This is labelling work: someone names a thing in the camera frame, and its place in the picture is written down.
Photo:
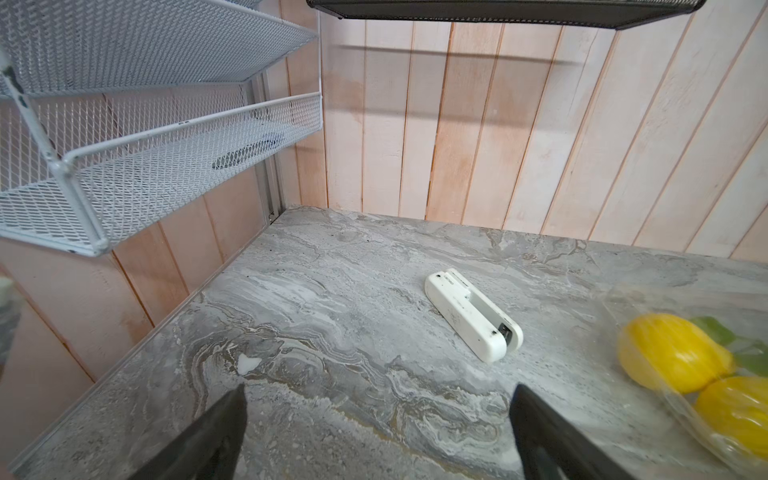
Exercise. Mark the white mesh wall shelf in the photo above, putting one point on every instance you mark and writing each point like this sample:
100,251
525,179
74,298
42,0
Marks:
117,114

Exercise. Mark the clear box of lemons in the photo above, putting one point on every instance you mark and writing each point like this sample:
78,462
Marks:
736,321

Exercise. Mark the black mesh wall basket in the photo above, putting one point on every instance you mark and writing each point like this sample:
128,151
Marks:
603,14

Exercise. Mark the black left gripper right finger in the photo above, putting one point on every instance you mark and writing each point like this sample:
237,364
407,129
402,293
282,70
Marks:
552,448

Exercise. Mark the yellow lemon upper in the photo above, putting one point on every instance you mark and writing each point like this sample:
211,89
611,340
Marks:
666,351

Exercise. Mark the yellow lemon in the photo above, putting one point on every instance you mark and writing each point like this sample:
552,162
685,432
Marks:
666,351
736,407

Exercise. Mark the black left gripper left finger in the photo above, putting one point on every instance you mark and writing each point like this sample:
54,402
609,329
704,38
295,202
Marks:
209,448

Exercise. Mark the yellow lemon lower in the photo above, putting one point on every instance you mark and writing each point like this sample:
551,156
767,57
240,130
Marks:
736,407

